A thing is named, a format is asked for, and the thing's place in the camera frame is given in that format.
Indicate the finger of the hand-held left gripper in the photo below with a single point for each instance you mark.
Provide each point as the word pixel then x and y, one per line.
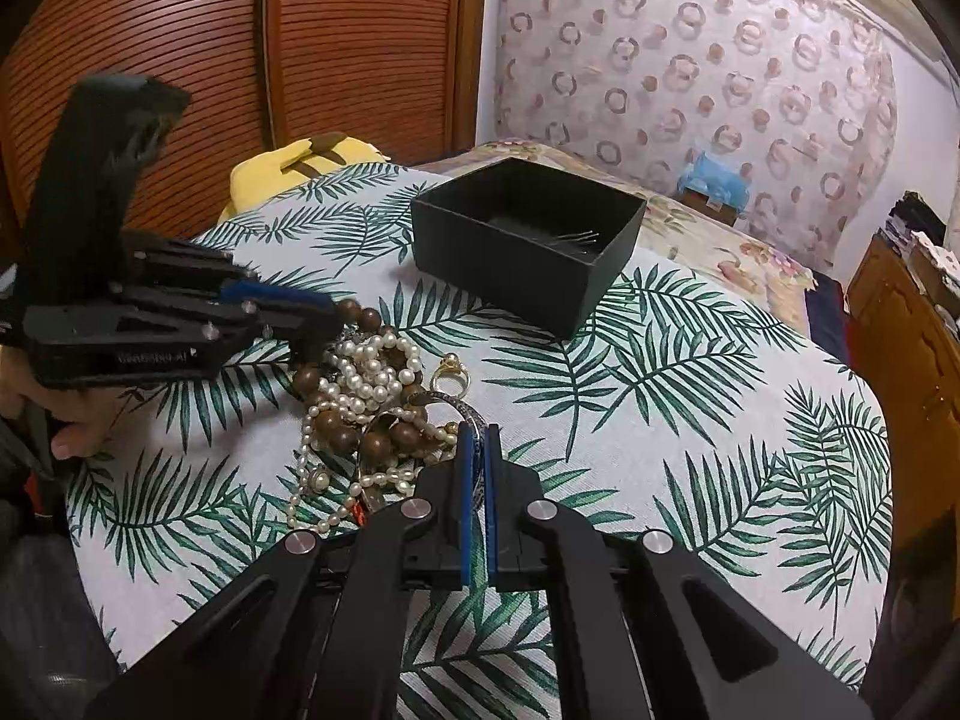
pixel 315 326
pixel 277 292

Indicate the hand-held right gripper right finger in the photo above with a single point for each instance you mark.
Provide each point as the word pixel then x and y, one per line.
pixel 493 499

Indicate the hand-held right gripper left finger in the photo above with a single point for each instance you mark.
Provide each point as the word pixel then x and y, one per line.
pixel 469 499

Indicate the dark patterned silver bangle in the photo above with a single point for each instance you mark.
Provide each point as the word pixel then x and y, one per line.
pixel 471 420

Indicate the black square box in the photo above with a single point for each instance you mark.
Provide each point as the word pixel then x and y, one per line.
pixel 525 270

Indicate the person's left hand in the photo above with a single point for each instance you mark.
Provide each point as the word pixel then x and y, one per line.
pixel 86 420

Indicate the yellow plush pillow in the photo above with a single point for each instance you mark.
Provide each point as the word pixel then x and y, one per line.
pixel 262 172

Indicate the brown louvered wardrobe door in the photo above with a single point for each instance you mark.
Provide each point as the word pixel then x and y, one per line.
pixel 360 37
pixel 150 15

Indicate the green leaf print tablecloth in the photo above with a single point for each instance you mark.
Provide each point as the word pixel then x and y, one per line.
pixel 675 427

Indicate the thin metal pins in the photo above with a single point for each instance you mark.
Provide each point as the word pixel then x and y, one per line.
pixel 577 240

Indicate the small cardboard box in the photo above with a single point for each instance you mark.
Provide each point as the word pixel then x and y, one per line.
pixel 709 208

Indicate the dark blue bed skirt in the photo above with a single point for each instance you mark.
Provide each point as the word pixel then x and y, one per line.
pixel 829 315

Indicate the blue plastic bag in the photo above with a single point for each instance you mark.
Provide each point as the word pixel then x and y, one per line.
pixel 716 176

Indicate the wooden cabinet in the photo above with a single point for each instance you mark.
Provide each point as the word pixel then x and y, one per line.
pixel 900 360

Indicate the pile of boxes and papers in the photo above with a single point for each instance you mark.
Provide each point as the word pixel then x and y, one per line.
pixel 926 247

